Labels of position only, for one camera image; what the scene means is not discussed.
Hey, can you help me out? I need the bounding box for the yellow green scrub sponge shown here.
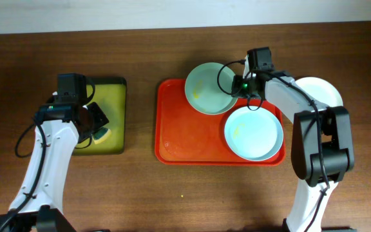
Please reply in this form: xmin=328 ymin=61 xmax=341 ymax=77
xmin=92 ymin=127 xmax=111 ymax=144

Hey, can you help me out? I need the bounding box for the pale green plate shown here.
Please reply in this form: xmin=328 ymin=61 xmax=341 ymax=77
xmin=184 ymin=63 xmax=237 ymax=115

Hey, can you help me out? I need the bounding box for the white plate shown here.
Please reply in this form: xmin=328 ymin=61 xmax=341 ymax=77
xmin=295 ymin=77 xmax=344 ymax=107

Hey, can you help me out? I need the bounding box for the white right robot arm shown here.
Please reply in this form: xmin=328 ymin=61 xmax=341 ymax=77
xmin=233 ymin=70 xmax=355 ymax=232

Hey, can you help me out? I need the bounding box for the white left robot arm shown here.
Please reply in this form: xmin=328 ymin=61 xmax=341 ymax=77
xmin=0 ymin=102 xmax=109 ymax=231

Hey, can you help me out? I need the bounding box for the red plastic tray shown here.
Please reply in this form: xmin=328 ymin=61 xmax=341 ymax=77
xmin=155 ymin=79 xmax=286 ymax=166

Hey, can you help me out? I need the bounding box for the light blue plate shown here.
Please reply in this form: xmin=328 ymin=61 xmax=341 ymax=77
xmin=224 ymin=107 xmax=283 ymax=162

